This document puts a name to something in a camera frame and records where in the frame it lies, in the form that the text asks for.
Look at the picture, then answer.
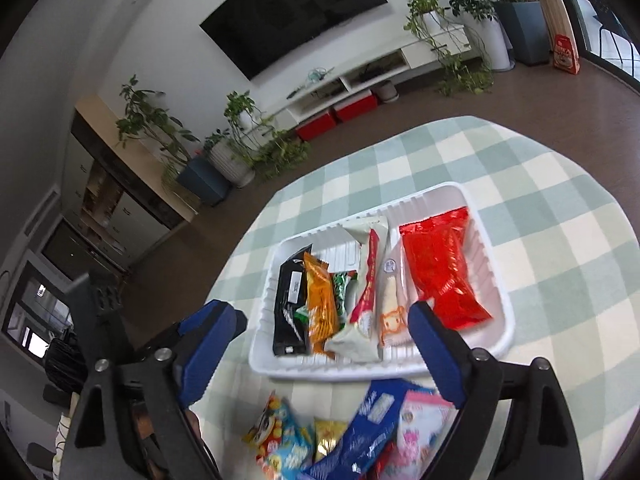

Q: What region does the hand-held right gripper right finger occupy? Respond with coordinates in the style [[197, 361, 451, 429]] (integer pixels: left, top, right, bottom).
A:
[[407, 301, 583, 480]]

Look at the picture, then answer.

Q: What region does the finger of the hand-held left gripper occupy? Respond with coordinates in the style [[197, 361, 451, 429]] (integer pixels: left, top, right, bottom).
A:
[[132, 317, 188, 361]]

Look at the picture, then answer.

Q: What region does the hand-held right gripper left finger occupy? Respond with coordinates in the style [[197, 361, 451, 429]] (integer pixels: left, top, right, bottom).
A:
[[60, 299, 248, 480]]

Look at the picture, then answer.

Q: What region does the clear pink bun packet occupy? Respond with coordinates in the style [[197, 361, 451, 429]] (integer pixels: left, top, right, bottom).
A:
[[377, 255, 416, 349]]

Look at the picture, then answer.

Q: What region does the red foil snack packet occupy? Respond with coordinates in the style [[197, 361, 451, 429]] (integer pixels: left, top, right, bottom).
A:
[[399, 206, 494, 331]]

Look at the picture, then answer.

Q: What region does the pink cartoon snack packet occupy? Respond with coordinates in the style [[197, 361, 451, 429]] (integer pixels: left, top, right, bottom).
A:
[[394, 387, 459, 480]]

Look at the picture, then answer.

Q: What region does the black snack packet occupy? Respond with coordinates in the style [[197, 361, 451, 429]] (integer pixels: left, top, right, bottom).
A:
[[272, 244, 314, 357]]

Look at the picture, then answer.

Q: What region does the white packet with red stripe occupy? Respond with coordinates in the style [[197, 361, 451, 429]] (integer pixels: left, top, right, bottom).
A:
[[325, 216, 390, 364]]

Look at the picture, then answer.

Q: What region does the green snack packet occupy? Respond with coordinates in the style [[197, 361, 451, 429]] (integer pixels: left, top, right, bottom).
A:
[[295, 270, 359, 332]]

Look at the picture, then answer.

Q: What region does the blue yellow panda snack packet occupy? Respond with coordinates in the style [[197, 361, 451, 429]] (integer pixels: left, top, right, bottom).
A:
[[242, 392, 316, 480]]

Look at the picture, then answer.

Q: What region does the orange snack packet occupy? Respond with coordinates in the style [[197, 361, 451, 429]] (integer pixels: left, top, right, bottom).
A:
[[302, 252, 339, 356]]

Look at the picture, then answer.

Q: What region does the gold snack packet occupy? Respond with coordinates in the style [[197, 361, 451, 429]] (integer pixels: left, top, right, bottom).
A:
[[312, 417, 349, 464]]

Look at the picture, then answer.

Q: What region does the white plastic tray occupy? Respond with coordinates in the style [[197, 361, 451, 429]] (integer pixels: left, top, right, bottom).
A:
[[248, 181, 516, 381]]

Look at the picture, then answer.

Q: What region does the wooden display cabinet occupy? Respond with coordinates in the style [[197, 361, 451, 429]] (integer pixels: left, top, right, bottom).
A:
[[40, 95, 199, 276]]

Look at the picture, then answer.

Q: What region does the tall plant in dark pot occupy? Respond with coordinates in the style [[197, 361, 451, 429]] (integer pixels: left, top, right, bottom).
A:
[[116, 75, 232, 206]]

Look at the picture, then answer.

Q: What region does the plant in ribbed white pot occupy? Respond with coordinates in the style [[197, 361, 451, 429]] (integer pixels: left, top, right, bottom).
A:
[[202, 130, 256, 189]]

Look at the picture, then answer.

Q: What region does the trailing plant in white pot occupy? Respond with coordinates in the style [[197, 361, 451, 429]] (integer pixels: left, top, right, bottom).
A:
[[222, 90, 311, 181], [403, 0, 496, 99]]

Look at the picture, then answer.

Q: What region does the red storage box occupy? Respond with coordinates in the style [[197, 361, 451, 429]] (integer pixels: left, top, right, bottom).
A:
[[295, 112, 339, 142], [334, 92, 379, 124]]

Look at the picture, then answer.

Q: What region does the white TV cabinet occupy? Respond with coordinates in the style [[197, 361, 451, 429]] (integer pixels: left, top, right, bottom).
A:
[[285, 25, 474, 126]]

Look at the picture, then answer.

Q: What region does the bushy plant in white pot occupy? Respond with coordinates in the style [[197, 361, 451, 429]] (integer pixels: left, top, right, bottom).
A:
[[437, 0, 512, 72]]

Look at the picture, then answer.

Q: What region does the red paper bag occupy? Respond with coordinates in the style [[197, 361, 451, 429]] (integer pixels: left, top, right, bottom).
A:
[[552, 34, 581, 76]]

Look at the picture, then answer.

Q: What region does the large-leaf plant in dark pot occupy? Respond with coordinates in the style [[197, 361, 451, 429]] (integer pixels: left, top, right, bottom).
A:
[[439, 0, 551, 66]]

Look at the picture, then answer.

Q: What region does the wooden slat panel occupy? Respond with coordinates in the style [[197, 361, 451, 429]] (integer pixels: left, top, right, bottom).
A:
[[517, 0, 574, 56]]

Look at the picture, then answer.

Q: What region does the black balcony chair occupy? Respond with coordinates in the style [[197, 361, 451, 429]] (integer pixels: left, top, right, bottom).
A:
[[584, 0, 636, 56]]

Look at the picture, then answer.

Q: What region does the black wall television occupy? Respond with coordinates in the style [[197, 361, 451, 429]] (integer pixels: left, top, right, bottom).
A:
[[199, 0, 390, 81]]

